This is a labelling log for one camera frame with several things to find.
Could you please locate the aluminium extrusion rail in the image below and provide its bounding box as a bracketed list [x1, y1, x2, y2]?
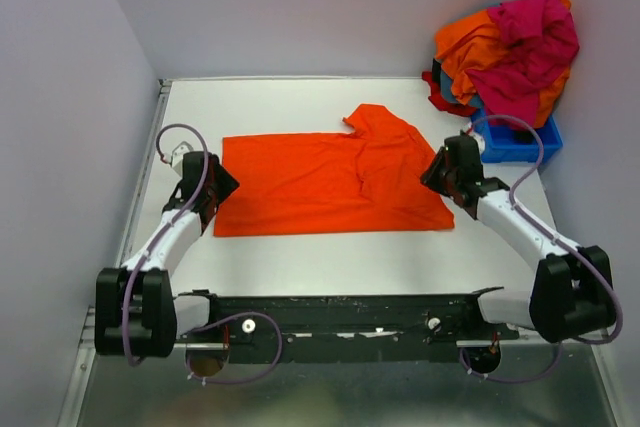
[79, 306, 96, 348]

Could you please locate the orange t shirt in pile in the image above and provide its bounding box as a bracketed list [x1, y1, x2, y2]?
[433, 0, 574, 131]

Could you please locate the magenta t shirt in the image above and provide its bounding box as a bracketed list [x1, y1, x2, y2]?
[466, 0, 580, 128]

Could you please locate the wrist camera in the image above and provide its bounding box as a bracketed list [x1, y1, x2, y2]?
[169, 141, 194, 174]
[466, 130, 486, 154]

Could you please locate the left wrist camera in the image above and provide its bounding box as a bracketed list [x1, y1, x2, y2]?
[169, 141, 194, 174]

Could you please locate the blue plastic bin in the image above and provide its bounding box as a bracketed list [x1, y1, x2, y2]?
[474, 117, 563, 163]

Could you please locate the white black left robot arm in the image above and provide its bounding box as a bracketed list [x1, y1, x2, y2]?
[94, 151, 239, 364]

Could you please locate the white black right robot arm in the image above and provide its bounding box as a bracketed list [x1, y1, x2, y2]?
[421, 134, 623, 343]

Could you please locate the bright orange t shirt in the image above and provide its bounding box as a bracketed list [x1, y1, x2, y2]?
[213, 104, 454, 237]

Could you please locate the red t shirt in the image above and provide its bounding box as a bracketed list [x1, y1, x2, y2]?
[422, 71, 476, 117]

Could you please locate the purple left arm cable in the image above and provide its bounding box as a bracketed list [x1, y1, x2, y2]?
[122, 123, 285, 388]

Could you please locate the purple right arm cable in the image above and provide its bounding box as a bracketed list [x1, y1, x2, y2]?
[459, 114, 625, 383]

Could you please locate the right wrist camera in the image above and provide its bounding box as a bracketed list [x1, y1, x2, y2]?
[466, 130, 486, 154]

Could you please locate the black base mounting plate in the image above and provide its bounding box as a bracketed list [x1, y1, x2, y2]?
[176, 293, 519, 364]

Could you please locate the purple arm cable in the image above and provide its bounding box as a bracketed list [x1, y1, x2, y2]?
[459, 114, 625, 383]
[122, 123, 285, 388]

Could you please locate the teal blue t shirt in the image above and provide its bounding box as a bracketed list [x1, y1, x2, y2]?
[440, 70, 484, 109]

